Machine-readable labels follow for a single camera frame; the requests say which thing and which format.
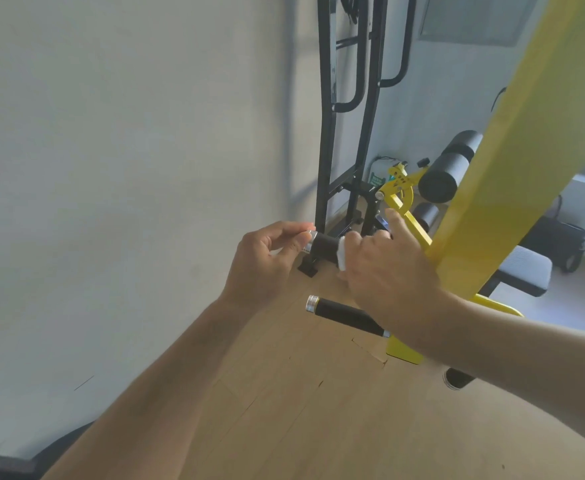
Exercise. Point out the grey bench seat pad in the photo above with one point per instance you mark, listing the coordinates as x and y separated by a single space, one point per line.
525 269

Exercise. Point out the yellow bench frame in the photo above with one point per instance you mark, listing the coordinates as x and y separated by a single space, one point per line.
402 194

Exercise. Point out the person's right hand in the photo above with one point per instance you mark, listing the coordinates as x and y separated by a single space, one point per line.
392 279

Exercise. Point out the yellow steel beam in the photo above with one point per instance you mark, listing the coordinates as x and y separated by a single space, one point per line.
512 144

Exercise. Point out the black tube end cap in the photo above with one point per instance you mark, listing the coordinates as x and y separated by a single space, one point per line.
457 378

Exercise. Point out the person's left hand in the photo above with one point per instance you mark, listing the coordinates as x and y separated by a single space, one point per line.
255 267

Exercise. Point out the green label tag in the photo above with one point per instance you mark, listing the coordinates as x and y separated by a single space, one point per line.
376 178

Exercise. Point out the person's left thumb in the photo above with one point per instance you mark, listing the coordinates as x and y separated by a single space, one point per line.
287 228

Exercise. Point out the white cloth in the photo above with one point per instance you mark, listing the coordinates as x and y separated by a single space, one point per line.
343 254

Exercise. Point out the person's right thumb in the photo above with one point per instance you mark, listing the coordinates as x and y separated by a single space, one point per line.
365 237

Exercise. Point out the small black foam roller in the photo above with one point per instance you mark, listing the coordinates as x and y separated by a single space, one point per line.
426 216

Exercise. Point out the black steel rack frame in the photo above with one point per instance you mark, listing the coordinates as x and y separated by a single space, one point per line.
340 104

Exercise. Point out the person's right forearm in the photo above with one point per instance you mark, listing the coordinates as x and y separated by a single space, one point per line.
522 354

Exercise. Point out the person's left forearm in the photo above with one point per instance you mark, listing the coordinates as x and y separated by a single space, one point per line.
162 394

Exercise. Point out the black adjustment knob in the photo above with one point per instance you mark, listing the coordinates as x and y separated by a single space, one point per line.
424 161

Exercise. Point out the grey wall panel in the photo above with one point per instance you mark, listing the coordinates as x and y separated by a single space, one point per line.
477 17

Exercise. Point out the large black foam roller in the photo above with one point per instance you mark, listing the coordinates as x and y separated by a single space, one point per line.
450 167

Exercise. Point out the black bag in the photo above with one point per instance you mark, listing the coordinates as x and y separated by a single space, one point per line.
557 242

